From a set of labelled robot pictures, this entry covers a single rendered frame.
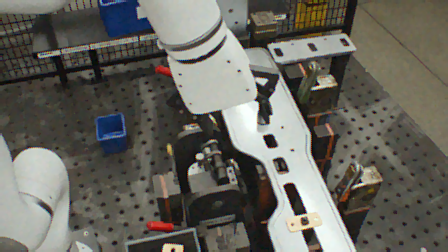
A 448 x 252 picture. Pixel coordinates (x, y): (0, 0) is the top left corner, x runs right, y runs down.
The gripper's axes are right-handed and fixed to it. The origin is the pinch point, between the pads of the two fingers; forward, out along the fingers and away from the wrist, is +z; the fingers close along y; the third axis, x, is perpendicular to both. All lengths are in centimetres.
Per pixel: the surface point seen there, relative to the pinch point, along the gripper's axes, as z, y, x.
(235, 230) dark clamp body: 34.8, -12.3, 2.5
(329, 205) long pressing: 50, 6, 15
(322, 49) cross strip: 51, 11, 76
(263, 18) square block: 39, -5, 84
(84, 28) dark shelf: 21, -64, 81
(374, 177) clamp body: 50, 18, 20
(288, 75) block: 49, -1, 64
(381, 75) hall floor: 167, 38, 180
